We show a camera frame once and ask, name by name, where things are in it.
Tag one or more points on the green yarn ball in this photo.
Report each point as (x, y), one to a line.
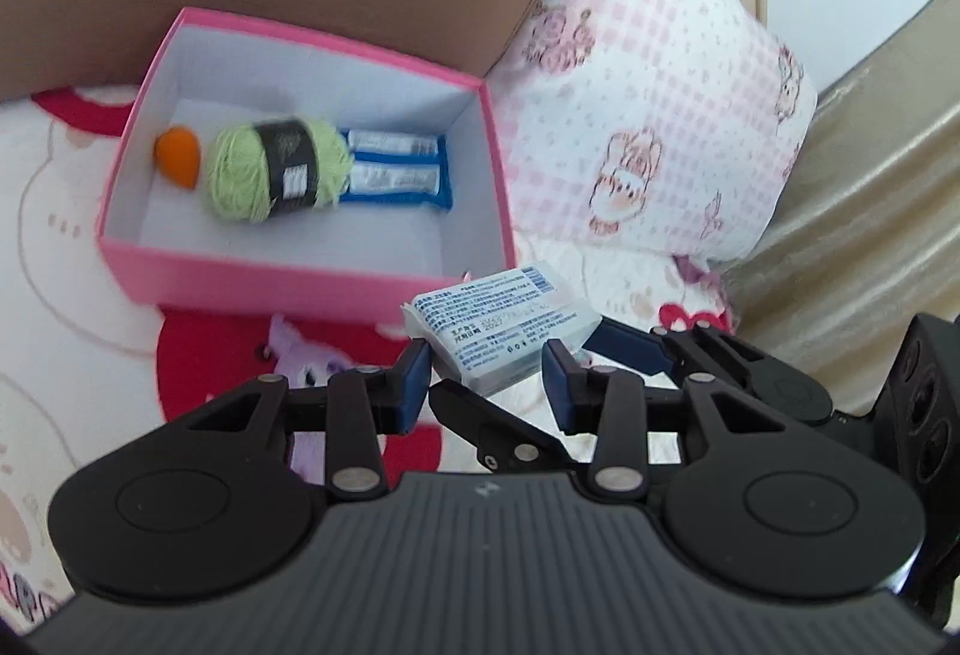
(247, 175)

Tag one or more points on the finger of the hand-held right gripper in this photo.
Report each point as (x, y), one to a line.
(630, 343)
(487, 426)

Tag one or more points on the blue snack packet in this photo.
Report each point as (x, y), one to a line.
(405, 175)

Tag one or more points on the bear printed blanket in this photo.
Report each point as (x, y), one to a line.
(60, 325)

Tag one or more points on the white tissue pack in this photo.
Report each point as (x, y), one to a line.
(495, 325)

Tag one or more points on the orange makeup sponge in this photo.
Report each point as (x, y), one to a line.
(178, 158)

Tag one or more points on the pink checked pillow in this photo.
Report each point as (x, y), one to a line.
(637, 100)

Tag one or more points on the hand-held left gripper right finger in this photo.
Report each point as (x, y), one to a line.
(559, 388)

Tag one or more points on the pink cardboard box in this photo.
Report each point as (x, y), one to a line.
(225, 287)

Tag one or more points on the beige cloth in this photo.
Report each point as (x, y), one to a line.
(862, 212)

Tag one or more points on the purple plush toy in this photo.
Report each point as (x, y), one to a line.
(300, 355)

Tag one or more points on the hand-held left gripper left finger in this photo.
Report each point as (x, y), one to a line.
(409, 388)

